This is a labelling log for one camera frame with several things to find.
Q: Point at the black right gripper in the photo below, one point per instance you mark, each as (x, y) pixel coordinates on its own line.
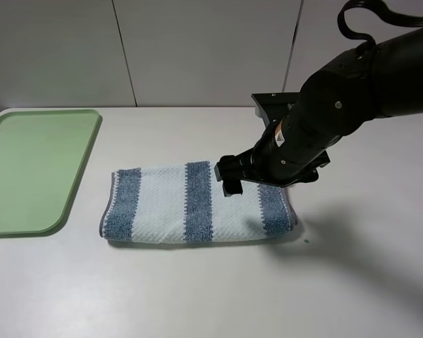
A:
(274, 171)

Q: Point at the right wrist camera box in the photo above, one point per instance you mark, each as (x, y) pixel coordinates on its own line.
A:
(274, 106)

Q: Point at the blue white striped towel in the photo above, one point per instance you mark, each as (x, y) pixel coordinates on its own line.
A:
(184, 204)

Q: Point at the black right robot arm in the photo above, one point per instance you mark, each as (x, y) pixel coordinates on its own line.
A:
(355, 87)

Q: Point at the green plastic tray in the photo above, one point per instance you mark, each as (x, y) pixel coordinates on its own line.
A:
(42, 154)

